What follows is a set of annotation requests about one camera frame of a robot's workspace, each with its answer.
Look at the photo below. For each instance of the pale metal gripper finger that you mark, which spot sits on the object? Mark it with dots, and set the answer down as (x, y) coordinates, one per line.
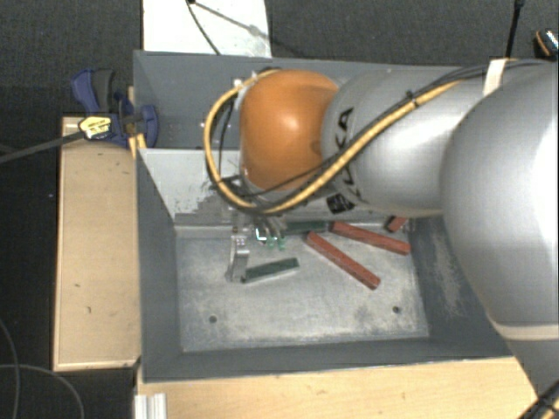
(231, 260)
(243, 258)

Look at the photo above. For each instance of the dark green flat block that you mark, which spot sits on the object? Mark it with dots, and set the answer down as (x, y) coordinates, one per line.
(308, 227)
(273, 269)

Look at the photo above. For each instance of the grey metal bin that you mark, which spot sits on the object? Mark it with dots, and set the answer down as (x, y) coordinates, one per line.
(305, 317)

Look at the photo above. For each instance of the red-brown flat block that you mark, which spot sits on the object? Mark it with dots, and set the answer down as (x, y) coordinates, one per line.
(395, 224)
(342, 260)
(371, 238)

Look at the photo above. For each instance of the pale wood flat board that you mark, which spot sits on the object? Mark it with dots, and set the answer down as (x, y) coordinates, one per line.
(96, 256)

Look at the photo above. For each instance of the black cylinder on white bracket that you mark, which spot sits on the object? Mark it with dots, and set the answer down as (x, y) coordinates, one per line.
(340, 203)

